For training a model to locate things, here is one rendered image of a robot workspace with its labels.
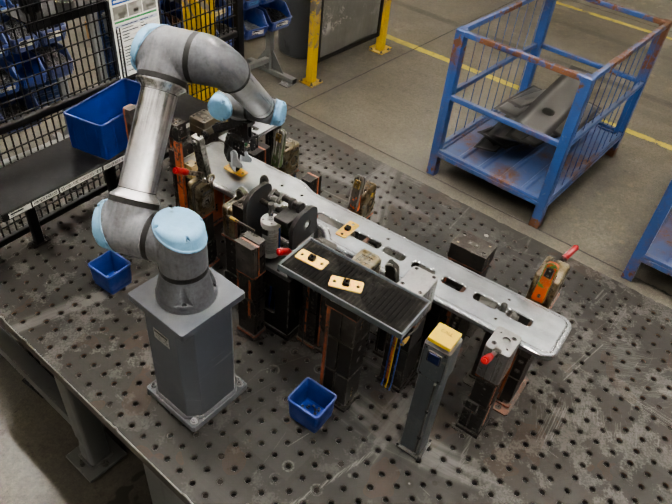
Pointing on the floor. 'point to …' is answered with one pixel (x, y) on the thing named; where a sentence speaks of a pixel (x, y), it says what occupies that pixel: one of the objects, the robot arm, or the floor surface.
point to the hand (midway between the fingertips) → (235, 166)
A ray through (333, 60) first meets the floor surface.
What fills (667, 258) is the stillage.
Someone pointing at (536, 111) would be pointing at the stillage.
